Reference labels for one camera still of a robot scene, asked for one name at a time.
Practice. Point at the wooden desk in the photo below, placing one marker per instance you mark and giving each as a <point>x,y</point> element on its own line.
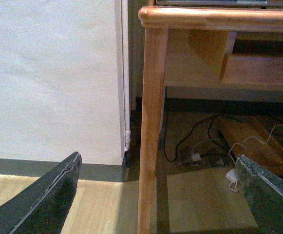
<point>157,21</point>

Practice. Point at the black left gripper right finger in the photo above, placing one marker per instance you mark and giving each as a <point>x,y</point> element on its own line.
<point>263,192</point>

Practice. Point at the white power adapter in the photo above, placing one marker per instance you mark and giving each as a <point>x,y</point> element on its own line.
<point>196,157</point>

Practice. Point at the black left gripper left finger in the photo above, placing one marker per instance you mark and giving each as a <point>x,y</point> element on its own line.
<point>42,207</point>

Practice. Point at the pull-out keyboard tray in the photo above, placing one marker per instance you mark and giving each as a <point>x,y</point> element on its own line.
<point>253,69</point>

